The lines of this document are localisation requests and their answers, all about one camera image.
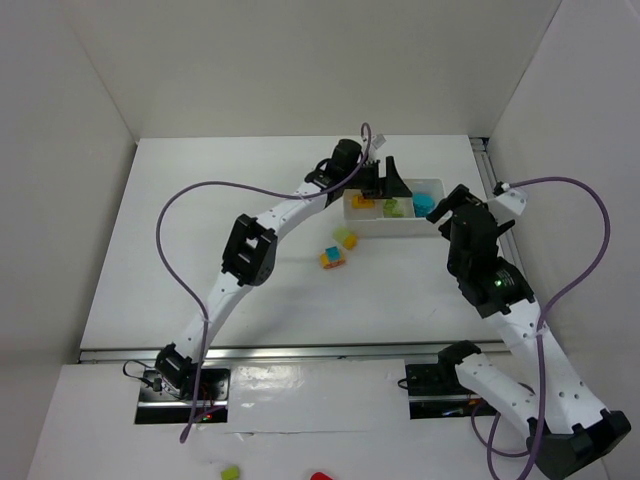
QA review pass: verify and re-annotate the orange lego brick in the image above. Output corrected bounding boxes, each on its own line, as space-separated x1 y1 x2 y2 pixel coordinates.
351 195 376 210

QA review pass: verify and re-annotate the teal rounded lego piece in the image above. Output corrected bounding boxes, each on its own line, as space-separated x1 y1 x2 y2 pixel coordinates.
412 192 436 218

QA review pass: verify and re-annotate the yellow green lego stack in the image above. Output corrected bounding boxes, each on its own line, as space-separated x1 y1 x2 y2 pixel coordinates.
332 227 358 250

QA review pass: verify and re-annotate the orange green lego stack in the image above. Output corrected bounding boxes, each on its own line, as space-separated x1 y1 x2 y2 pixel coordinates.
320 246 346 270

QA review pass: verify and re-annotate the green lego brick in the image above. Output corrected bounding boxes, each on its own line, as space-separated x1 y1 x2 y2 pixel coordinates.
382 198 405 218

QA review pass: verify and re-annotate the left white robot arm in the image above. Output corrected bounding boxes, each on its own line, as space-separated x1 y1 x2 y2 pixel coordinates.
155 135 411 398

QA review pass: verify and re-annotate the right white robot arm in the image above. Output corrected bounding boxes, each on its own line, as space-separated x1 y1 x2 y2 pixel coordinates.
427 183 631 479

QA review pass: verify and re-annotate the white divided container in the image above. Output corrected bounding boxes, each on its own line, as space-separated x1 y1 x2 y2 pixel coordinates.
342 178 446 238

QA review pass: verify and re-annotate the red object foreground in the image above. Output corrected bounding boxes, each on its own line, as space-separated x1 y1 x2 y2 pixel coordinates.
309 470 334 480

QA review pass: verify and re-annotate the lime green lego foreground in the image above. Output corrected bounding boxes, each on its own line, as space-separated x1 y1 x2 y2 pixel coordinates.
220 465 240 480

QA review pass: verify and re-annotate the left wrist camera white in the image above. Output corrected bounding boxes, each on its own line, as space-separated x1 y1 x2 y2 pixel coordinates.
370 134 386 149

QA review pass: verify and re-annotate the aluminium rail right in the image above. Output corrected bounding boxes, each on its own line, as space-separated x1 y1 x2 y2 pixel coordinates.
469 137 523 270

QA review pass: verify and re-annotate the aluminium rail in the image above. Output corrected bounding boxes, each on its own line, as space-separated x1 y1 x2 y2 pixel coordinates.
469 137 523 270
79 340 506 363

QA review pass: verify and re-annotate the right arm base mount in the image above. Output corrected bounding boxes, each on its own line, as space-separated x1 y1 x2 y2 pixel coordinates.
397 363 496 420

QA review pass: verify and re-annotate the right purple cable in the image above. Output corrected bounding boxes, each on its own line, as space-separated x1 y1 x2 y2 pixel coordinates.
471 175 612 480

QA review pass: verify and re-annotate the purple cable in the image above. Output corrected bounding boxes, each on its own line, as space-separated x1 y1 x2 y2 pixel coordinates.
156 122 376 444
471 175 612 480

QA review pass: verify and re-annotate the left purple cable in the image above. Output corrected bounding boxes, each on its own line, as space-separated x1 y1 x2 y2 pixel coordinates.
156 122 376 444

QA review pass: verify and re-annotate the aluminium rail front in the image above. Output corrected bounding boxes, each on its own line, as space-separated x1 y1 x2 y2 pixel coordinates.
79 340 506 363

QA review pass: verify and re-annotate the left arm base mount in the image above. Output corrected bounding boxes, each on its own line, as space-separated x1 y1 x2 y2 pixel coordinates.
133 368 231 425

